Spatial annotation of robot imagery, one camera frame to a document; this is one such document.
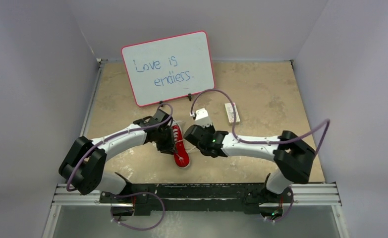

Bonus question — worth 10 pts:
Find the white shoelace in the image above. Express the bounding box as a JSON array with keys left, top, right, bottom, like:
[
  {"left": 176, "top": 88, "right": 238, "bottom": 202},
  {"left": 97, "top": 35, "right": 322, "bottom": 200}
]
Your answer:
[{"left": 172, "top": 120, "right": 197, "bottom": 154}]

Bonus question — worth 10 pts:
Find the red canvas sneaker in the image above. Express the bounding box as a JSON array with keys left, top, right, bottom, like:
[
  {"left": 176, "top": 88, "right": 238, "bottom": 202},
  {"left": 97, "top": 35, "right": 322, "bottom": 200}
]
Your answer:
[{"left": 171, "top": 124, "right": 190, "bottom": 168}]

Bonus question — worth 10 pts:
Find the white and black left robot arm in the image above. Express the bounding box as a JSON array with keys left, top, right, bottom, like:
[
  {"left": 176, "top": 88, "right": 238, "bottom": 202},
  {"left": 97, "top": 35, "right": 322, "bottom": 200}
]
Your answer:
[{"left": 58, "top": 109, "right": 175, "bottom": 203}]

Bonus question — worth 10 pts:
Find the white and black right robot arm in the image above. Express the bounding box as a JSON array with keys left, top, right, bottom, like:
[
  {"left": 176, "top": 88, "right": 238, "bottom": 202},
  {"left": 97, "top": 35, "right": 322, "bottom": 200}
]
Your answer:
[{"left": 184, "top": 125, "right": 316, "bottom": 202}]

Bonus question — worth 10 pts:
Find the small white cardboard box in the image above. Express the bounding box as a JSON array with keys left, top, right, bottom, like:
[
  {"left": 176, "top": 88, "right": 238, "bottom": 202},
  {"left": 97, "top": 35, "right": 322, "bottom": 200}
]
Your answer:
[{"left": 224, "top": 103, "right": 240, "bottom": 124}]

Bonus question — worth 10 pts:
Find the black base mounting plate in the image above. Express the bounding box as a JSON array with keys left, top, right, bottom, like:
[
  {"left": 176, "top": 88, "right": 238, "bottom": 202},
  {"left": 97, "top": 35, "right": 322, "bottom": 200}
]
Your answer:
[{"left": 100, "top": 182, "right": 293, "bottom": 216}]

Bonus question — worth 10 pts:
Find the pink framed whiteboard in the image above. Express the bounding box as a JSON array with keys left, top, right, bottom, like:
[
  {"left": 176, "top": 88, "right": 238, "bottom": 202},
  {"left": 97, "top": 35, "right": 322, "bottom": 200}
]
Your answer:
[{"left": 121, "top": 31, "right": 216, "bottom": 107}]

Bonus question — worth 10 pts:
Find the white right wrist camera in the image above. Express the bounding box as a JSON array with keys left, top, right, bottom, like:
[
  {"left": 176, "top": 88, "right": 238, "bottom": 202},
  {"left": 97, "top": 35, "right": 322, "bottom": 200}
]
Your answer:
[{"left": 190, "top": 108, "right": 213, "bottom": 128}]

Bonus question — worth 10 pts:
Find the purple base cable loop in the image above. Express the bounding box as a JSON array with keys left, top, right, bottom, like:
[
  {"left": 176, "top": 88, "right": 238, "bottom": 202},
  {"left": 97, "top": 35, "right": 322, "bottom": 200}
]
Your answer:
[{"left": 110, "top": 191, "right": 167, "bottom": 232}]

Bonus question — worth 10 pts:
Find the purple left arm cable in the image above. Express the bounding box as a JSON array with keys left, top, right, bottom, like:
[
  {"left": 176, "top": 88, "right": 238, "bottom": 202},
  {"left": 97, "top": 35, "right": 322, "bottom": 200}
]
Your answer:
[{"left": 65, "top": 103, "right": 174, "bottom": 192}]

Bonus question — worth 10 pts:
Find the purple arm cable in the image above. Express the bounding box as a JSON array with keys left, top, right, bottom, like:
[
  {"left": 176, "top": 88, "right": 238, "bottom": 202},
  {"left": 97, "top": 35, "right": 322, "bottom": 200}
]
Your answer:
[
  {"left": 189, "top": 89, "right": 331, "bottom": 158},
  {"left": 65, "top": 103, "right": 174, "bottom": 192}
]

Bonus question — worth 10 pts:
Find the aluminium frame rail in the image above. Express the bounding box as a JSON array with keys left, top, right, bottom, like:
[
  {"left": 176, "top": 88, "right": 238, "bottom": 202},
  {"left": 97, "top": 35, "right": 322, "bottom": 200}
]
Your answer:
[{"left": 51, "top": 183, "right": 342, "bottom": 206}]

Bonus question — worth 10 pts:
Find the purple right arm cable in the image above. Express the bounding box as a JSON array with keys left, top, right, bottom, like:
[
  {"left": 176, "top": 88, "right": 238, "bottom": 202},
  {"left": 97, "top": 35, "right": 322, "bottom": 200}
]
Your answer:
[{"left": 189, "top": 89, "right": 331, "bottom": 158}]

